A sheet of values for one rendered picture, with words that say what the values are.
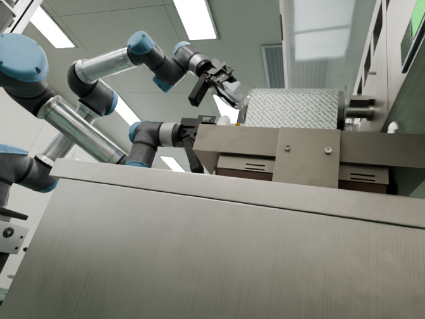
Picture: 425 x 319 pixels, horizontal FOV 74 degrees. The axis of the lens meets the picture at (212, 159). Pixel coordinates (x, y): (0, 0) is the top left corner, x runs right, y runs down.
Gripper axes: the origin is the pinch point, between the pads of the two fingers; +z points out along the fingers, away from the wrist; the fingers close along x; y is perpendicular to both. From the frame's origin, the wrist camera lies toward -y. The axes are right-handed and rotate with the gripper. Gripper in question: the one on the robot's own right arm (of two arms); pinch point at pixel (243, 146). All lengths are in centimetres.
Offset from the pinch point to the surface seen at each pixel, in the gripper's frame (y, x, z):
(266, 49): 169, 129, -32
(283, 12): 91, 31, -2
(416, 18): 9.3, -29.5, 31.2
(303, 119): 9.0, -0.5, 14.7
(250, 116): 9.2, -0.5, 0.5
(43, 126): 115, 204, -355
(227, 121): -3.6, -17.7, 0.3
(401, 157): -10.5, -20.2, 30.9
